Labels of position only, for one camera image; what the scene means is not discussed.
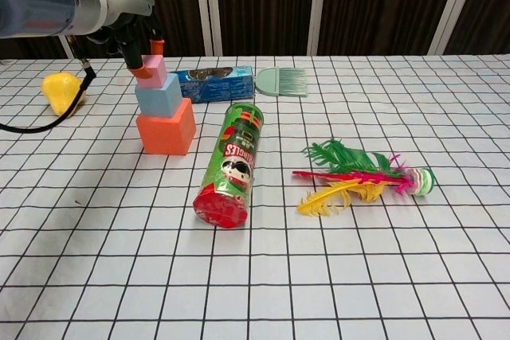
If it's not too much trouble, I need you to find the small pink foam cube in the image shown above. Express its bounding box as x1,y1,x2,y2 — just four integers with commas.
136,54,167,89

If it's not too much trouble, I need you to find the mint green comb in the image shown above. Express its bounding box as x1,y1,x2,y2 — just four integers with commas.
255,67,309,97

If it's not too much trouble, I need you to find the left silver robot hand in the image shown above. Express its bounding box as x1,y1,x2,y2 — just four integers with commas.
85,0,167,80

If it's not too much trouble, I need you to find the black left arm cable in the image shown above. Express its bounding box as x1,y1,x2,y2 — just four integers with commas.
0,35,96,133

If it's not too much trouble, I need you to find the large orange foam cube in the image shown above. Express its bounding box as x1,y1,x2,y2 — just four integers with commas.
135,97,198,156

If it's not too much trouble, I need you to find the white black-grid tablecloth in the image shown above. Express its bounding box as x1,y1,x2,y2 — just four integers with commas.
0,54,510,340

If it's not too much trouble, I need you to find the blue foam cube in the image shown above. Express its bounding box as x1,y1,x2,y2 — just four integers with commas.
135,72,183,119

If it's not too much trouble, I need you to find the green Pringles can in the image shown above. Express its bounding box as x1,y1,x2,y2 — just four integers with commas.
193,102,265,229

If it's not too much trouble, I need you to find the white screen frame post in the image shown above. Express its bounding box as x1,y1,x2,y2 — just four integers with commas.
193,0,223,57
428,0,479,56
58,35,83,58
308,0,332,56

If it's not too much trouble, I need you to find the yellow toy pear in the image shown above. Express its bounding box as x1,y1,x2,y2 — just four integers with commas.
41,72,88,119

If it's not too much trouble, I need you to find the colourful feather shuttlecock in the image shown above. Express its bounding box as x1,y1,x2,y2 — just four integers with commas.
292,139,435,220

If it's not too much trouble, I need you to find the blue Oreo cookie box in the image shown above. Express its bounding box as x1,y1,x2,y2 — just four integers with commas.
169,64,255,104

